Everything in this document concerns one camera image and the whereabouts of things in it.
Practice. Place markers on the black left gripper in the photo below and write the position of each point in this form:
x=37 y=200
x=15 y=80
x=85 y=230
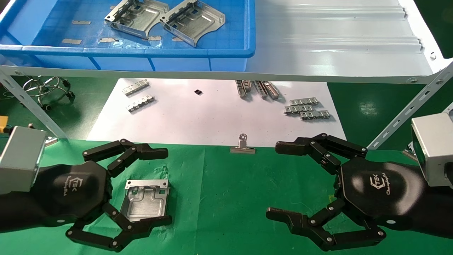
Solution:
x=70 y=193

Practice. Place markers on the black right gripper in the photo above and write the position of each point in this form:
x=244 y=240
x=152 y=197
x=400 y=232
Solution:
x=378 y=191

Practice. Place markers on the silver sheet metal bracket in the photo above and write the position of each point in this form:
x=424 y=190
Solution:
x=194 y=23
x=139 y=19
x=145 y=202

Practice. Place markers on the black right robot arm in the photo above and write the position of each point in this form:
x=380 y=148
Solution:
x=437 y=209

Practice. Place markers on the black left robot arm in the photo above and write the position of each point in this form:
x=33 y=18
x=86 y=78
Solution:
x=17 y=212

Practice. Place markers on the silver binder clip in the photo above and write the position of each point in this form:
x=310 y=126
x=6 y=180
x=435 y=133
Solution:
x=242 y=148
x=51 y=141

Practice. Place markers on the green cloth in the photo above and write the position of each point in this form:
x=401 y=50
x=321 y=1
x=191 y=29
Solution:
x=219 y=198

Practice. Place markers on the small toothed metal strip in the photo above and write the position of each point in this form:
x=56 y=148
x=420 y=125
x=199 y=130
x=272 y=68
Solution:
x=141 y=103
x=299 y=109
x=315 y=115
x=303 y=102
x=135 y=87

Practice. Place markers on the white paper sheet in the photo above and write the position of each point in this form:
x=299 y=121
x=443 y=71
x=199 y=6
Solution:
x=198 y=120

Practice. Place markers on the perforated grey metal strut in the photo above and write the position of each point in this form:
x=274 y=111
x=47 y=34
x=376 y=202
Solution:
x=32 y=106
x=407 y=109

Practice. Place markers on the chrome stool base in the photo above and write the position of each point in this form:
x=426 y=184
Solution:
x=46 y=88

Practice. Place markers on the yellow object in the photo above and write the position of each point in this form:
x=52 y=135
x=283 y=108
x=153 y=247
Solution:
x=3 y=124

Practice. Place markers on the blue plastic bin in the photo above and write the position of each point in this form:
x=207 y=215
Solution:
x=230 y=35

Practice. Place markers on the short metal rail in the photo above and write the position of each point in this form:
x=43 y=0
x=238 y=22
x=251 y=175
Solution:
x=241 y=89
x=271 y=89
x=248 y=85
x=261 y=89

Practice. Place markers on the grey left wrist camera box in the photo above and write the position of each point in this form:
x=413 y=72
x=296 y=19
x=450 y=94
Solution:
x=19 y=159

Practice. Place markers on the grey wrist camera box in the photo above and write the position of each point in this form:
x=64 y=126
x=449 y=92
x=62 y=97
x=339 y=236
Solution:
x=19 y=159
x=435 y=148

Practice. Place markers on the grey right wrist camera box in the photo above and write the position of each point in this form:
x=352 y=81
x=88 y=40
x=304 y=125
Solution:
x=435 y=148

